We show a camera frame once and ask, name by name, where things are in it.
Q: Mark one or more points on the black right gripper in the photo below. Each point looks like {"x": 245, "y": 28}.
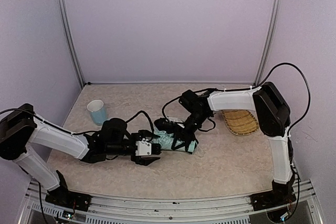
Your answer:
{"x": 184, "y": 133}

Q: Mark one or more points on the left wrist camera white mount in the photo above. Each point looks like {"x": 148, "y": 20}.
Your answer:
{"x": 145, "y": 148}

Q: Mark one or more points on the white blue enamel pitcher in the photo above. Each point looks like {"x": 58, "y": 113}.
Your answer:
{"x": 97, "y": 111}

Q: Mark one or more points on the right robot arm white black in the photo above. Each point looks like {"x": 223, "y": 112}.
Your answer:
{"x": 273, "y": 116}

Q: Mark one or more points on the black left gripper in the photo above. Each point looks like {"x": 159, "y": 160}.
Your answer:
{"x": 156, "y": 149}

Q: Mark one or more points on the woven bamboo tray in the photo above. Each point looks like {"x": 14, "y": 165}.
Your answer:
{"x": 240, "y": 122}

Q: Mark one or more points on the mint green black umbrella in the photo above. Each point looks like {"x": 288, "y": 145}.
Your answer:
{"x": 171, "y": 140}

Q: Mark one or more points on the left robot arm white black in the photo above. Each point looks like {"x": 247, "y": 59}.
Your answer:
{"x": 21, "y": 127}

